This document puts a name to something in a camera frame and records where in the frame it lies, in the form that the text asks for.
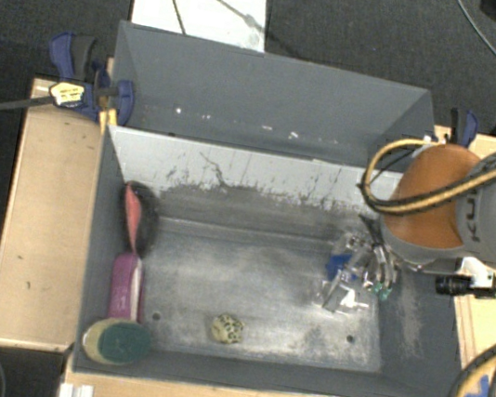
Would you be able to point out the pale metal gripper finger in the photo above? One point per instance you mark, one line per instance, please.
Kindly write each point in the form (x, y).
(355, 301)
(334, 298)

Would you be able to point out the grey metal bin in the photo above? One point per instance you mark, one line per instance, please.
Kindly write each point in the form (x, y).
(239, 281)

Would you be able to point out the cream spotted ball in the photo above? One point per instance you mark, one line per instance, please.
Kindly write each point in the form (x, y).
(227, 329)

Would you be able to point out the purple packet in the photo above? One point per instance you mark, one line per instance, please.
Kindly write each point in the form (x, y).
(124, 287)

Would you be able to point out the pink and black brush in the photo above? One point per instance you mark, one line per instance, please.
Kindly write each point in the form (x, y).
(139, 217)

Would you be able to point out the green and yellow round sponge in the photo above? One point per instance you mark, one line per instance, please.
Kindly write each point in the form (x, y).
(118, 342)

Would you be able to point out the pale wood flat board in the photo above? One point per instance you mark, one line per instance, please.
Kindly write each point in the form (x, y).
(47, 230)

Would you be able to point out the black cylinder on white bracket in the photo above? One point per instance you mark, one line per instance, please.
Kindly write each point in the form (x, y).
(455, 284)

